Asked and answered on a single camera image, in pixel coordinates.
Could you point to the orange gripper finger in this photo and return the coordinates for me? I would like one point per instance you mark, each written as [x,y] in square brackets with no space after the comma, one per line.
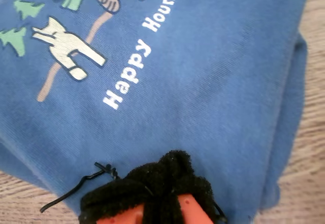
[122,196]
[188,178]

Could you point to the blue printed T-shirt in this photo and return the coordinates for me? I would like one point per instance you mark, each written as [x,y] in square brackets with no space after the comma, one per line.
[177,81]

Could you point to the short black zip tie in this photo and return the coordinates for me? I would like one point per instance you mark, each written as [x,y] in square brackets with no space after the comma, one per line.
[221,213]

